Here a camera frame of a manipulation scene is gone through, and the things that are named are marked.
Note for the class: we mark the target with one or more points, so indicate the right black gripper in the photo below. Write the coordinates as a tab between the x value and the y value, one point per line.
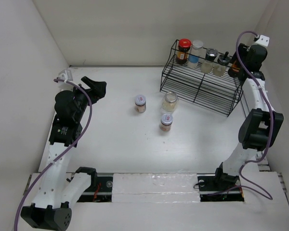
245	53

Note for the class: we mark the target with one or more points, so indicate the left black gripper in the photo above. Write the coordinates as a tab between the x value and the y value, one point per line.
97	90

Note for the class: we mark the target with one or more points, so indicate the red lid sauce jar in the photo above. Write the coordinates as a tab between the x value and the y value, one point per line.
184	46
233	71

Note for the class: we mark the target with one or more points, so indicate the black knob grinder bottle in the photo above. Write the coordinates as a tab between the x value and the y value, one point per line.
222	62

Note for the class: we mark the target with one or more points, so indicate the black cap grinder bottle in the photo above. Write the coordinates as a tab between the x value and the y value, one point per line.
207	64

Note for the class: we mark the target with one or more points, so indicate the white lid spice jar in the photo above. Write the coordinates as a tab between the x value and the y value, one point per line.
140	103
166	122

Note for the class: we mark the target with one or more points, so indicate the blue label clear bottle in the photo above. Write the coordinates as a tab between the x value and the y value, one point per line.
195	52

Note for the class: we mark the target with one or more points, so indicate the clear glass jar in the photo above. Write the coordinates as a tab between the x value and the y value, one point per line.
169	102

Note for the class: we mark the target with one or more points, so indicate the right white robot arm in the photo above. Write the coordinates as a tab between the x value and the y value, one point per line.
260	128

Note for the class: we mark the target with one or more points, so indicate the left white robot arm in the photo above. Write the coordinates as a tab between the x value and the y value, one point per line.
51	209

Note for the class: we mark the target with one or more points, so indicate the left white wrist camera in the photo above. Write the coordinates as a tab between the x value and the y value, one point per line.
65	75

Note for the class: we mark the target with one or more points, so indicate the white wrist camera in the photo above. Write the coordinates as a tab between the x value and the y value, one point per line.
261	40
65	75

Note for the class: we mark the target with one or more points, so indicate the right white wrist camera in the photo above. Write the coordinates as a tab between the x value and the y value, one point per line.
261	40

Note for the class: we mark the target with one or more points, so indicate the black wire rack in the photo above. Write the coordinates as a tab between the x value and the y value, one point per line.
220	94

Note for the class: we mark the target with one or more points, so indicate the black mounting rail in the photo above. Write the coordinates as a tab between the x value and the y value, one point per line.
101	191

